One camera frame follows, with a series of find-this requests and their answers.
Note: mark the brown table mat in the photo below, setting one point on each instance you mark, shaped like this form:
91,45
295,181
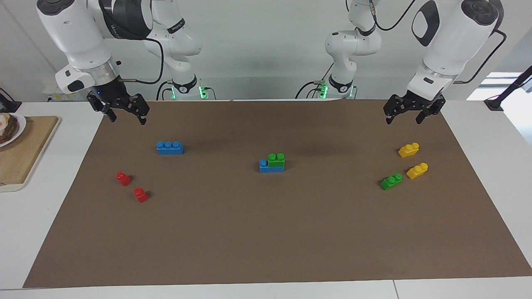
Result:
266,228

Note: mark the black camera stand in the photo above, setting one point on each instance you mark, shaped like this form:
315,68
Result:
494,104

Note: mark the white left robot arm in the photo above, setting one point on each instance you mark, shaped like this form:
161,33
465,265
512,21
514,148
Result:
449,41

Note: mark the red one-stud toy block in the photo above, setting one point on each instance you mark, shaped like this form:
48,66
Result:
123,179
141,195

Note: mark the yellow two-stud toy block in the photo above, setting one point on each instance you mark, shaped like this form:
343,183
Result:
407,151
416,172

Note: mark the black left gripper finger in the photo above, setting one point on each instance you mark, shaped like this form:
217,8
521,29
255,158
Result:
390,106
436,106

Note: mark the wooden cutting board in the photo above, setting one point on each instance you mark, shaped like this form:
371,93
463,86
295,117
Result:
25,158

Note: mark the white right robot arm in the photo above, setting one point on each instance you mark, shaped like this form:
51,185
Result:
79,33

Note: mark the brown bread slices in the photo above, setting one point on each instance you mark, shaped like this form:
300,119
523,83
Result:
6,131

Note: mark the blue three-stud toy block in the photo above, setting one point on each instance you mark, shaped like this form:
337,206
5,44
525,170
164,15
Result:
170,149
270,169

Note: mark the white plate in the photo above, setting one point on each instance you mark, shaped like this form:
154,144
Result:
20,124

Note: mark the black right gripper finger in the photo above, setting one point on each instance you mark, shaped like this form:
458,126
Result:
102,106
139,106

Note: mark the green two-stud toy block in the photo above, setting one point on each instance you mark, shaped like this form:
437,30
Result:
276,162
390,183

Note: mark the black clamp mount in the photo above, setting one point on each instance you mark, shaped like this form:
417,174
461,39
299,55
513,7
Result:
6,104

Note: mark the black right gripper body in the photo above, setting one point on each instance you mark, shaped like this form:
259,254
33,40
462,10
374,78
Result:
110,93

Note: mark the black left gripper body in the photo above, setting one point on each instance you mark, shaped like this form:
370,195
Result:
417,101

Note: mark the white power strip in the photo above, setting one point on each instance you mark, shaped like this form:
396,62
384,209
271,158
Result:
52,94

